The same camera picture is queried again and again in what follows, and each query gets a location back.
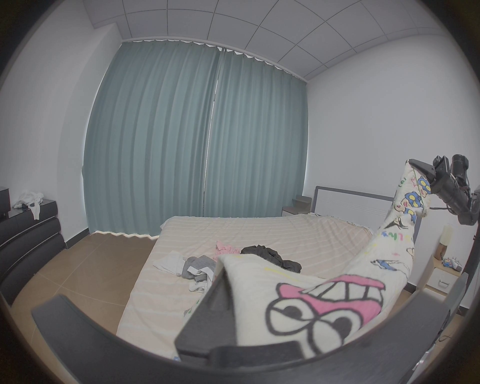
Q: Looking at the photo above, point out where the grey bedside table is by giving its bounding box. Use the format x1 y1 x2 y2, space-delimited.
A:
282 195 314 217

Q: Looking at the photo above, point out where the white wooden bedside table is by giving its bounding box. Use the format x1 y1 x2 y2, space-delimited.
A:
422 223 469 297

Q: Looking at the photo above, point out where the bed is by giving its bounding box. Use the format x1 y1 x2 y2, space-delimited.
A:
115 185 424 359

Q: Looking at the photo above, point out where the pink garment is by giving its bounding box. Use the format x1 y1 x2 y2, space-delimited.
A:
214 241 242 260

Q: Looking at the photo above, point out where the black garment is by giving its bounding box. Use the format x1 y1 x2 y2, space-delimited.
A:
240 244 303 274

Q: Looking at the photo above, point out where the light grey garment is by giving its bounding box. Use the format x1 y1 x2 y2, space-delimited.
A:
153 250 218 294

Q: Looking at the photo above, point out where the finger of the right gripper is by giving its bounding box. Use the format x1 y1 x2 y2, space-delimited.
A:
408 159 438 185

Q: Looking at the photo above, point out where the white table lamp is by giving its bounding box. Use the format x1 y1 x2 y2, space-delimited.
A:
435 224 453 260

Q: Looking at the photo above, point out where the black chest of drawers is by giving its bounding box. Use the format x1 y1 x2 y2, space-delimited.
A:
0 187 66 306

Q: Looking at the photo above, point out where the white printed pyjama top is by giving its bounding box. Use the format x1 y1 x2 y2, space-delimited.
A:
217 159 432 355

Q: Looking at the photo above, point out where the white cloth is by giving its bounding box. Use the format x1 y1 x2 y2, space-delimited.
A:
13 190 46 220

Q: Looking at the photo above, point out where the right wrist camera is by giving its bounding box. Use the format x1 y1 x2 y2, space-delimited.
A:
432 155 451 177

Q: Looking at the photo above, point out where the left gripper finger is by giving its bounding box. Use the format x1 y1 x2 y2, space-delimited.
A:
175 260 241 358

